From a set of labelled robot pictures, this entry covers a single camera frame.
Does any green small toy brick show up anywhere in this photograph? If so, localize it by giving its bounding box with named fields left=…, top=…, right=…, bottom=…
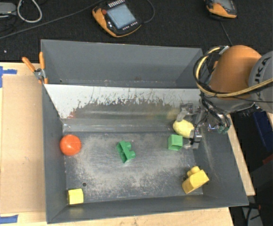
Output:
left=167, top=134, right=183, bottom=152

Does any grey metal bin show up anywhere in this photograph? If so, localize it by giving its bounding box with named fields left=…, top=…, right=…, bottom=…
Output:
left=40, top=39, right=249, bottom=225

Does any yellow small toy brick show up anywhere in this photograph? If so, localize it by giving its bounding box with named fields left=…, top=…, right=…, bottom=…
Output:
left=66, top=188, right=84, bottom=205

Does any green double toy brick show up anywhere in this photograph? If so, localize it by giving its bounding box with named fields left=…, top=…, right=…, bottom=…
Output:
left=116, top=140, right=137, bottom=164

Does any brown cardboard board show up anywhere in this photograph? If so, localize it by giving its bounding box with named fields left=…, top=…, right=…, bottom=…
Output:
left=0, top=75, right=47, bottom=214

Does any yellow toy lemon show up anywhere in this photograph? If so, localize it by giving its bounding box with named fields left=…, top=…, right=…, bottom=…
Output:
left=173, top=119, right=195, bottom=139

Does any orange ball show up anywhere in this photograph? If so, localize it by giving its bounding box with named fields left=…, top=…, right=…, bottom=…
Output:
left=59, top=134, right=83, bottom=156

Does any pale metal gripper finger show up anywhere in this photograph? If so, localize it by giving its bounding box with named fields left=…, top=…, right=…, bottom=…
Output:
left=176, top=103, right=195, bottom=122
left=183, top=128, right=203, bottom=150

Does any yellow double toy brick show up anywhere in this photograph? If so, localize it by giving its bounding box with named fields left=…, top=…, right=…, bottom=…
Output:
left=182, top=165, right=210, bottom=194

